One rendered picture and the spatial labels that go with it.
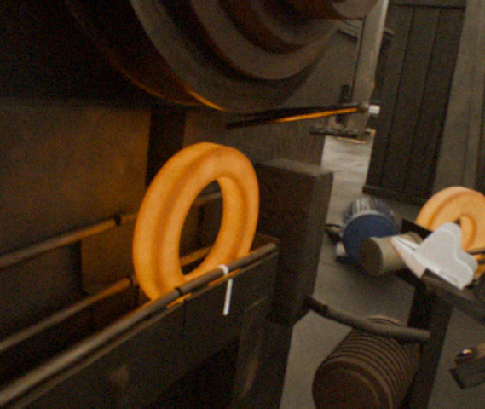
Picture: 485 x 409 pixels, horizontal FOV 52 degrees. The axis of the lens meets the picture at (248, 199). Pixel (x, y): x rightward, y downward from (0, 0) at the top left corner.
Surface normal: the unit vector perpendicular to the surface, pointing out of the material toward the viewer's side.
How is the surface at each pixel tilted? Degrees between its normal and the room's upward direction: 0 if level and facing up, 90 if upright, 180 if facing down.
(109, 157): 90
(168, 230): 90
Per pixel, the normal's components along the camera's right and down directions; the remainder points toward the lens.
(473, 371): -0.49, 0.10
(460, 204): 0.40, 0.27
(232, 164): 0.84, 0.23
